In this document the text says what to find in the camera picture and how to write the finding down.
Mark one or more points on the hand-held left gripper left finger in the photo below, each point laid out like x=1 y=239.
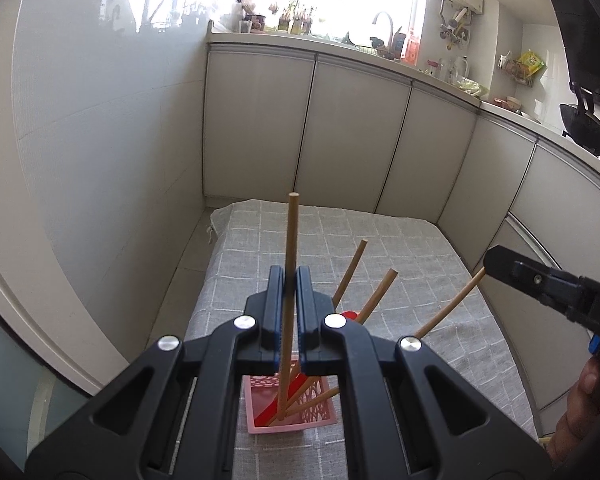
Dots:
x=276 y=300

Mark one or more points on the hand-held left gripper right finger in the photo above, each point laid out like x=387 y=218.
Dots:
x=304 y=300

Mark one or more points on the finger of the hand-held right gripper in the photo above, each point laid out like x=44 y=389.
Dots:
x=510 y=265

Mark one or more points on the bunch of wooden chopsticks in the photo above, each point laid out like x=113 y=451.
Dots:
x=351 y=268

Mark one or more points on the long wooden chopstick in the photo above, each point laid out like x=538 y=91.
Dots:
x=450 y=305
x=292 y=230

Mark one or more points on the pink perforated utensil holder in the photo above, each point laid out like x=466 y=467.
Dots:
x=320 y=412

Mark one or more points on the red plastic spoon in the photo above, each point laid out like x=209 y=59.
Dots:
x=270 y=416

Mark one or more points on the person's right hand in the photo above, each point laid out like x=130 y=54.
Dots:
x=582 y=410

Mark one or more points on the grey chequered tablecloth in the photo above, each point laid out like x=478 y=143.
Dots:
x=430 y=250

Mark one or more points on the black wok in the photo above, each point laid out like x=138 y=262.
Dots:
x=587 y=132

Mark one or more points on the white kitchen cabinet unit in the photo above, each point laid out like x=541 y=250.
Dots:
x=350 y=125

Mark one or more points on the bag of green vegetables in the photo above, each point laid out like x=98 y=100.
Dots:
x=472 y=87

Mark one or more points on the clear glass jug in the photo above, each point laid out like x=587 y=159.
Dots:
x=460 y=69

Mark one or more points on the yellow snack packet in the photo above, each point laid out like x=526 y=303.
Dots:
x=531 y=61

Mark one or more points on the small bottle with pink lid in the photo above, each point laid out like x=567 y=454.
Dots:
x=433 y=69

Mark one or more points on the red dish soap bottle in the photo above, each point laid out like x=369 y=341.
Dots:
x=412 y=50

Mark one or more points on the water heater pipes and valves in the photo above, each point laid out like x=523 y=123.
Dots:
x=452 y=25

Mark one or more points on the chrome curved faucet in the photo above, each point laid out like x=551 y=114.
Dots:
x=392 y=35

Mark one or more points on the dark dish scrubber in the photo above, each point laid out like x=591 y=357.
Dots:
x=376 y=41

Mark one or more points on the frosted glass door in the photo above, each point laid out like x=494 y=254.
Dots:
x=25 y=385

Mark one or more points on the row of small windowsill ornaments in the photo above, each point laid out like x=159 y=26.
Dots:
x=292 y=20

